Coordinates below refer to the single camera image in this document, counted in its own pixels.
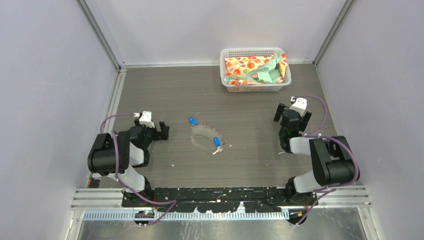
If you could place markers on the large metal keyring disc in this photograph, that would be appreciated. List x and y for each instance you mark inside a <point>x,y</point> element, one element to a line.
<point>207,131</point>

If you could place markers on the white plastic basket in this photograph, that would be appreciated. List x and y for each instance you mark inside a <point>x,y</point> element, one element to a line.
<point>257,51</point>

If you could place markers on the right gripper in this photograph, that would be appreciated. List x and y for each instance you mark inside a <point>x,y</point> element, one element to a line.
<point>304,121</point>

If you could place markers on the blue key tag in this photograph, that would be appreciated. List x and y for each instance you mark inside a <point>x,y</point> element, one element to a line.
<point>192,121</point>

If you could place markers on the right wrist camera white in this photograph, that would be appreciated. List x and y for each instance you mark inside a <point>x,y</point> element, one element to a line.
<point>299,105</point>

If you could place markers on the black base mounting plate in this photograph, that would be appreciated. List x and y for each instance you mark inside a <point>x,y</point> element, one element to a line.
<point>266,199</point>

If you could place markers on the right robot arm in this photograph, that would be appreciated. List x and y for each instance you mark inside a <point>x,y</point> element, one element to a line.
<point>331,157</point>

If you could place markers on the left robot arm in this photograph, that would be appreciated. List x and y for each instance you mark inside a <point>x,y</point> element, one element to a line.
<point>117,155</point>

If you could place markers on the aluminium frame rail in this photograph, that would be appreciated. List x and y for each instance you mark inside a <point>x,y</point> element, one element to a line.
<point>105,204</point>

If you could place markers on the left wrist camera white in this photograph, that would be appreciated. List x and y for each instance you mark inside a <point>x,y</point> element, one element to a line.
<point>145,118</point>

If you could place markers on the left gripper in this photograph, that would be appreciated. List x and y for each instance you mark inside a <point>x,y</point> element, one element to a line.
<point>157,134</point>

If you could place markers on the floral patterned cloth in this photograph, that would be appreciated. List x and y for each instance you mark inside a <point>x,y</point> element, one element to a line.
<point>255,69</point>

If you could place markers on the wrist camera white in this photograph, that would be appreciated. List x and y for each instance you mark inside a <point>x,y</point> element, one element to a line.
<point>299,105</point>
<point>145,118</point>

